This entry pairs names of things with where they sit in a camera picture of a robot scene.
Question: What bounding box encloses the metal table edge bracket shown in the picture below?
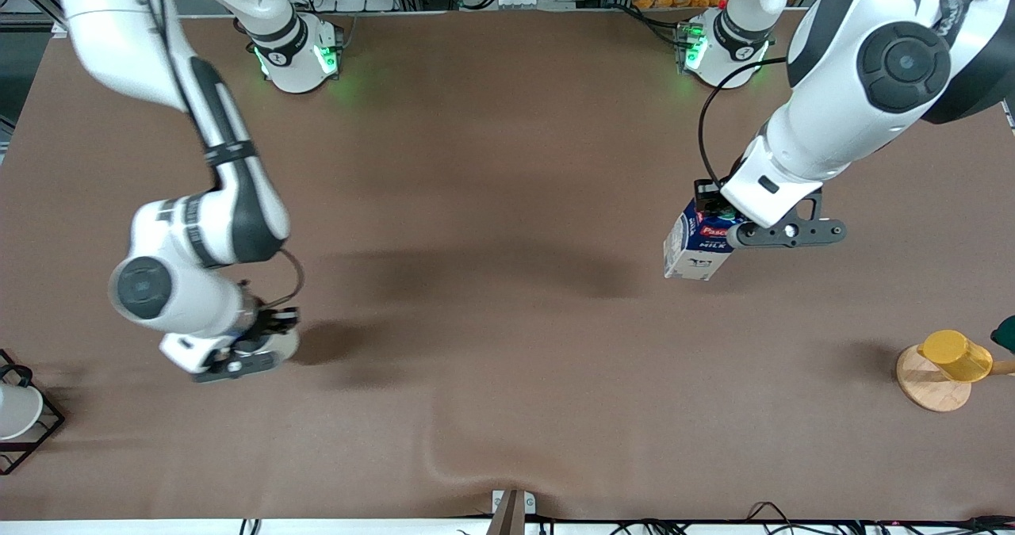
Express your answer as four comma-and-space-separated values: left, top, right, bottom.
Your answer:
490, 488, 537, 535

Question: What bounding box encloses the round wooden cup stand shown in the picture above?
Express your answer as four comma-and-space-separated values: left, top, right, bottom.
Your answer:
896, 343, 1015, 414

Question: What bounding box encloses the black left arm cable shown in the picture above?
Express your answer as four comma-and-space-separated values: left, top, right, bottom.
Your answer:
698, 57, 787, 191

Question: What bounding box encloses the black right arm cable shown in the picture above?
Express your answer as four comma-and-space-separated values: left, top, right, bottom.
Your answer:
260, 248, 306, 312

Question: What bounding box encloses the metal mug with handle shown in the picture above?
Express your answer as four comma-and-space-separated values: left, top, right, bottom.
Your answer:
266, 325, 301, 363

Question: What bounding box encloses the black wire rack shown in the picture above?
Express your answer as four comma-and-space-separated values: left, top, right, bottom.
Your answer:
0, 350, 66, 476

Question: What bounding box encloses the blue white milk carton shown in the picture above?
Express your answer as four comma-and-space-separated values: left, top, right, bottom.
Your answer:
664, 200, 748, 281

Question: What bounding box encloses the brown table cover mat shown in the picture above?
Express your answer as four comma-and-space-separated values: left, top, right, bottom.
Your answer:
0, 8, 1015, 522

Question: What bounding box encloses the yellow plastic cup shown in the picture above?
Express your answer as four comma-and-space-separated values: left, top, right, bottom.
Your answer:
917, 329, 994, 384

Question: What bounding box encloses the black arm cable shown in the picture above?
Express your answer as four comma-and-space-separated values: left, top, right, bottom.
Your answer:
698, 57, 787, 191
260, 248, 306, 312

